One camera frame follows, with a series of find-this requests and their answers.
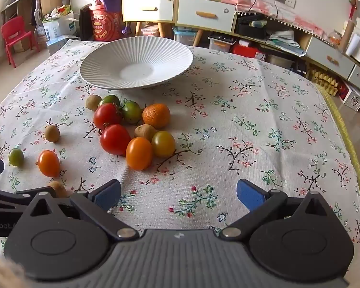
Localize yellow-green tomato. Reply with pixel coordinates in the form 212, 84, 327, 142
151, 130, 176, 158

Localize pile of papers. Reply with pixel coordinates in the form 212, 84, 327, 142
265, 30, 306, 57

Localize clear box pink contents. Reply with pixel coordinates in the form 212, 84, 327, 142
141, 24, 161, 38

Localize white rolled paper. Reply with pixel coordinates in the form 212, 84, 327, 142
345, 33, 360, 56

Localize beige fuzzy sleeve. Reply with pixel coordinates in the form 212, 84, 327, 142
0, 253, 29, 288

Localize glass jar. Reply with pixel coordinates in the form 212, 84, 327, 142
329, 29, 342, 46

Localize pink floral cloth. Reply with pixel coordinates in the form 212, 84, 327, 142
219, 0, 330, 41

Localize wooden desk shelf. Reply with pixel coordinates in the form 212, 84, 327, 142
0, 0, 48, 36

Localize red tomato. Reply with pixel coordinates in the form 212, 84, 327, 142
93, 103, 122, 130
100, 124, 132, 156

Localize long low wooden cabinet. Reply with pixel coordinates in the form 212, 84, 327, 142
235, 12, 360, 96

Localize clear bin blue lid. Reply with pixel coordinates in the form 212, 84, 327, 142
172, 27, 198, 47

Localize red plastic chair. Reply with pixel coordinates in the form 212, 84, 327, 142
0, 16, 39, 68

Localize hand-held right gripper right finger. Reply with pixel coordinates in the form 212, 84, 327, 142
219, 179, 334, 242

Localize stack of egg cartons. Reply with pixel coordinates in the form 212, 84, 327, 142
307, 67, 339, 96

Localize black storage box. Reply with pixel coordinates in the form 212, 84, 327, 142
237, 13, 269, 39

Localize orange cherry tomato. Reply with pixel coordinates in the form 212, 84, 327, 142
37, 150, 61, 177
126, 137, 153, 170

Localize small green tomato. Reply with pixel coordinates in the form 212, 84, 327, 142
8, 148, 24, 167

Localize brown longan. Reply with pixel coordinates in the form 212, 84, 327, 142
134, 124, 157, 142
48, 181, 68, 198
85, 95, 102, 111
44, 125, 60, 143

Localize white ribbed plate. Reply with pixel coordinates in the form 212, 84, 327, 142
79, 36, 194, 91

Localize clear box black lid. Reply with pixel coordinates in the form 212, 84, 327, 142
208, 33, 233, 53

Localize floral tablecloth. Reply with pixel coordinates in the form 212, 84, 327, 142
0, 37, 360, 261

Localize clear beige storage bin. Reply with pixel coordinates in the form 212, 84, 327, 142
265, 54, 294, 69

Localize low wooden drawer cabinet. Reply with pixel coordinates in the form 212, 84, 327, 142
174, 0, 238, 47

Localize red round bucket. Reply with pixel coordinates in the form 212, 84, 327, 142
88, 4, 123, 42

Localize orange mandarin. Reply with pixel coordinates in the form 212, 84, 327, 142
142, 103, 171, 129

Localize cardboard tube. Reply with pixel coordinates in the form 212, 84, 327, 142
339, 20, 356, 51

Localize black panel heater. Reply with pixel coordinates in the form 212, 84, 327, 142
79, 4, 92, 41

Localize tall wooden shelf cabinet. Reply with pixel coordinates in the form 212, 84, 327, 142
121, 0, 178, 39

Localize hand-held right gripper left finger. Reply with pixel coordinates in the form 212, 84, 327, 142
23, 179, 140, 242

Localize light blue tissue box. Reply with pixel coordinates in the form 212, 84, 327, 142
46, 36, 80, 55

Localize red cardboard box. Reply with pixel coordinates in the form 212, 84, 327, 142
232, 43, 267, 62

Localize white paper bag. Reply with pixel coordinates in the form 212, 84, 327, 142
42, 4, 78, 41

